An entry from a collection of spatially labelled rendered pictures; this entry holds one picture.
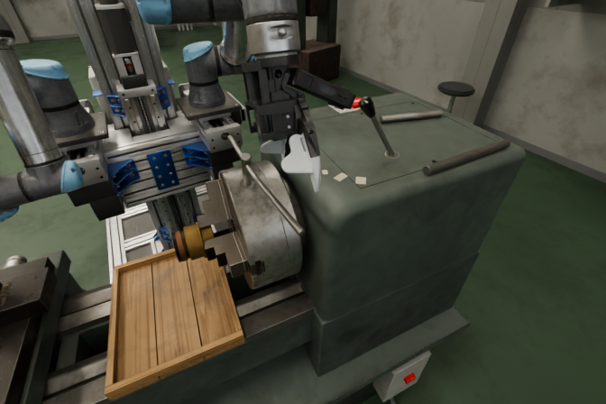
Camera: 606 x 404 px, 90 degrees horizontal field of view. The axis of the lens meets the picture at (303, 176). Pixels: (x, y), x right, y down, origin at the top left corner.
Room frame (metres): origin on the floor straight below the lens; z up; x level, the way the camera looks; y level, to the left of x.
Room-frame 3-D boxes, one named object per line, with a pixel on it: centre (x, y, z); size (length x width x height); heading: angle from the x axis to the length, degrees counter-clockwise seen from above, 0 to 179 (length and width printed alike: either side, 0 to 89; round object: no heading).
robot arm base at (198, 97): (1.23, 0.41, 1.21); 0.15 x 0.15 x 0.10
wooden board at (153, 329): (0.48, 0.36, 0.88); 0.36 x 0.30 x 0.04; 25
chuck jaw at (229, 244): (0.47, 0.16, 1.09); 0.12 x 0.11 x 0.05; 25
